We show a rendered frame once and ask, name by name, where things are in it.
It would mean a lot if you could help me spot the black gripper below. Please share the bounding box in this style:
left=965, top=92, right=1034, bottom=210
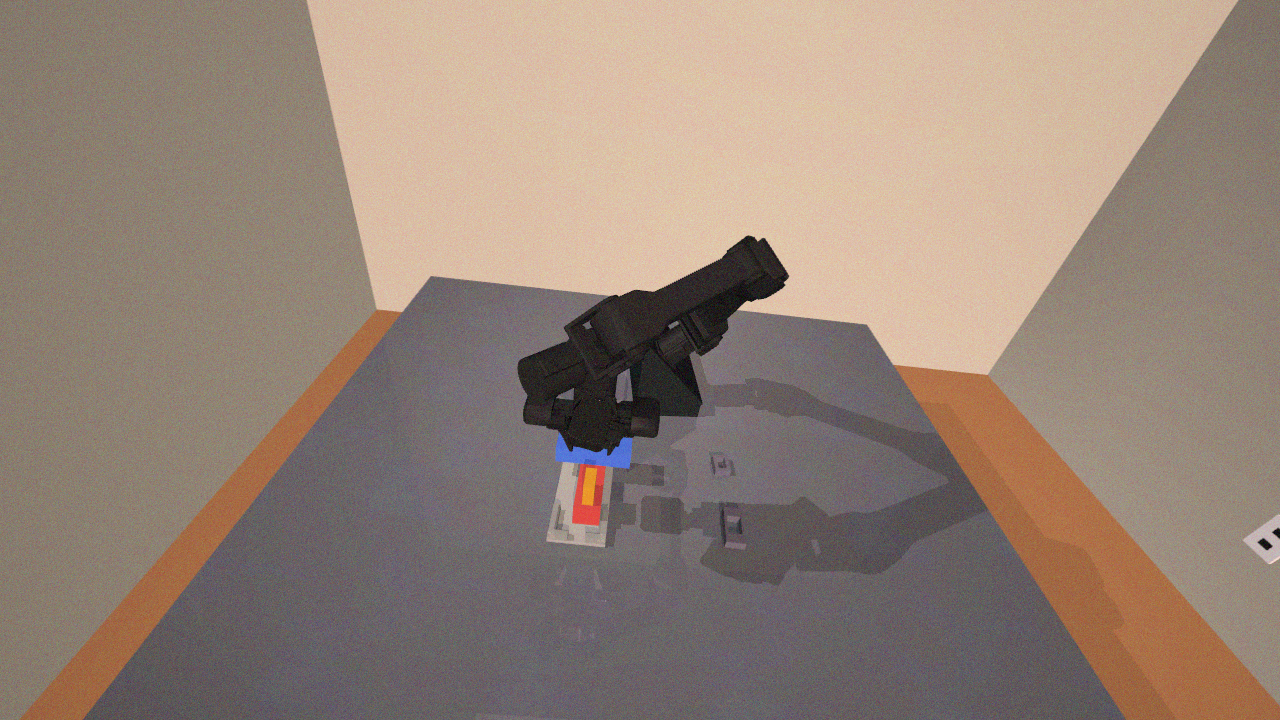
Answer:
left=524, top=375, right=660, bottom=452

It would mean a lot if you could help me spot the red long block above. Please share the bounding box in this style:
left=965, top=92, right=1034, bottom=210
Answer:
left=572, top=464, right=605, bottom=527

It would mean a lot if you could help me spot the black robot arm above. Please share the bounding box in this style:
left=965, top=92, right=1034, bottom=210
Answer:
left=517, top=234, right=788, bottom=452

